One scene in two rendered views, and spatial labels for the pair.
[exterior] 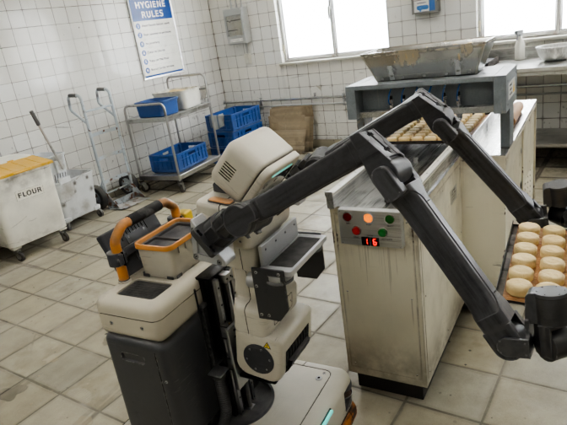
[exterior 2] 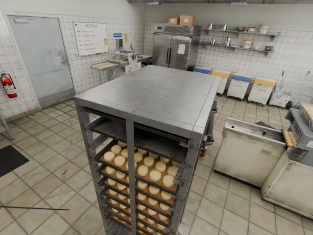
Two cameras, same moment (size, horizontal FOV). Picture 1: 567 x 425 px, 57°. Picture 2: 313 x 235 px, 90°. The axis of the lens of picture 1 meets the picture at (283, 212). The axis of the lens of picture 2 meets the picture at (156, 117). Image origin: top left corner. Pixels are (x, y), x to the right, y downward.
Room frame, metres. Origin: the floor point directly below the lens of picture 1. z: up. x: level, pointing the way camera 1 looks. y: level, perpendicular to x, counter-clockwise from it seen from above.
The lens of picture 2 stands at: (0.49, -2.10, 2.07)
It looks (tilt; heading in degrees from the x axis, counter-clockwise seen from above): 31 degrees down; 82
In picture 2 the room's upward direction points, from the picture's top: 4 degrees clockwise
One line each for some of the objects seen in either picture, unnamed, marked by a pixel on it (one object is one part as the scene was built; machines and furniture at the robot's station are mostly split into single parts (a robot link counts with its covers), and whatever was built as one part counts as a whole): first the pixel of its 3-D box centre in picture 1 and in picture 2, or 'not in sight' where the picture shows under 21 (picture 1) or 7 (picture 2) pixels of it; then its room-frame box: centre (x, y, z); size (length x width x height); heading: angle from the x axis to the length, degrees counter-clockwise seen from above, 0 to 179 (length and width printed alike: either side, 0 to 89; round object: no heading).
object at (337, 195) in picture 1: (409, 134); (307, 140); (2.68, -0.71, 0.87); 2.01 x 0.03 x 0.07; 148
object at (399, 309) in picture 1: (406, 263); (244, 154); (2.08, -0.50, 0.45); 0.70 x 0.34 x 0.90; 148
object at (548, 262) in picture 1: (552, 265); not in sight; (1.03, -0.57, 0.92); 0.05 x 0.05 x 0.02
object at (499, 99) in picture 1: (430, 111); (305, 134); (2.51, -0.77, 1.01); 0.72 x 0.33 x 0.34; 58
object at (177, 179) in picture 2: not in sight; (195, 133); (0.79, -1.47, 1.59); 0.64 x 0.03 x 0.03; 60
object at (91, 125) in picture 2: not in sight; (130, 100); (0.45, -1.27, 1.68); 0.64 x 0.03 x 0.03; 60
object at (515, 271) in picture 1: (521, 274); not in sight; (1.01, -0.49, 0.93); 0.05 x 0.05 x 0.02
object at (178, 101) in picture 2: not in sight; (154, 194); (0.62, -1.37, 0.93); 0.64 x 0.51 x 1.78; 60
